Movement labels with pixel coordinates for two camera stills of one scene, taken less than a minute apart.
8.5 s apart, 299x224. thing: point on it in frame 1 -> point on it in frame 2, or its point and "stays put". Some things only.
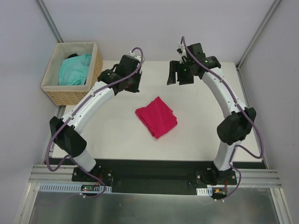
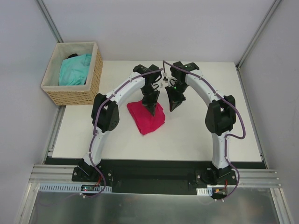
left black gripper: (131, 84) -> (150, 101)
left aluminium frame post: (46, 14) stays put
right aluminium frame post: (261, 26) stays put
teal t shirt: (74, 70) stays put
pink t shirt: (158, 116) -> (144, 118)
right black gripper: (178, 73) -> (175, 98)
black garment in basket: (72, 55) stays put
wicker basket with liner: (71, 95) stays put
